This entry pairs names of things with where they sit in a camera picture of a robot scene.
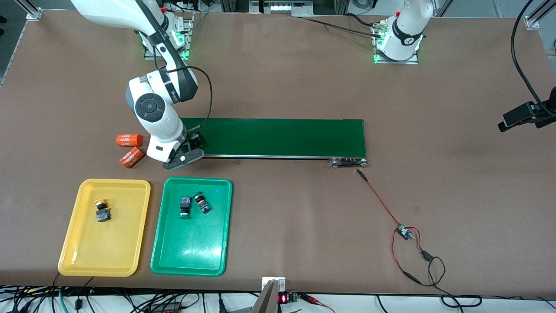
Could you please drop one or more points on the orange cylinder with white print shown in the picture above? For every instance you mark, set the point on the orange cylinder with white print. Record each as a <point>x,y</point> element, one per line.
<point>131,157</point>
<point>129,140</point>

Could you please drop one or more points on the green push button switch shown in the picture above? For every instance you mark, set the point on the green push button switch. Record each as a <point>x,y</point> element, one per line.
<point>185,205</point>
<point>203,204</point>

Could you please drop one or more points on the yellow push button switch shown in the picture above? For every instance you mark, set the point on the yellow push button switch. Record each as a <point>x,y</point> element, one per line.
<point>103,214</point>

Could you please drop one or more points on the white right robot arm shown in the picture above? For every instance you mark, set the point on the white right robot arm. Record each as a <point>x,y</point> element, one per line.
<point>154,108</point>

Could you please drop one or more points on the green conveyor belt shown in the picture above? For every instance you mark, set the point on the green conveyor belt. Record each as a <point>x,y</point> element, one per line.
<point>295,134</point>

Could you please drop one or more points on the green plastic tray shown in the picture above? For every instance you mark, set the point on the green plastic tray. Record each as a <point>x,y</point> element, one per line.
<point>191,243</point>

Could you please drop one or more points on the yellow plastic tray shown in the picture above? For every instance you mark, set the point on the yellow plastic tray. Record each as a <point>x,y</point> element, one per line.
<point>104,248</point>

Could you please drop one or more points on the small speed controller board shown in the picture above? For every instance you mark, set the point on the small speed controller board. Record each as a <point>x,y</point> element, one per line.
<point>404,231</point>

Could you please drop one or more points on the red LED display module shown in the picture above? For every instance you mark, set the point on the red LED display module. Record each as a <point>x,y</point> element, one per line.
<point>283,298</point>

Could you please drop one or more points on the red alligator clip lead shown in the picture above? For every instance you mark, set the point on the red alligator clip lead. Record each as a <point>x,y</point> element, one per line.
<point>312,299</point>

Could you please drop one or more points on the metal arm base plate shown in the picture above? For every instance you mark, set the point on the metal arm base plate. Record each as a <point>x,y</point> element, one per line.
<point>395,62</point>
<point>184,54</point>

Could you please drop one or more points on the aluminium corner bracket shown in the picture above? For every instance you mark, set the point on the aluminium corner bracket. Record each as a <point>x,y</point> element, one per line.
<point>34,15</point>
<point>532,21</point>

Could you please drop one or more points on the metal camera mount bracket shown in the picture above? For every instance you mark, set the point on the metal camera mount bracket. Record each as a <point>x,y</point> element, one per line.
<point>266,302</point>

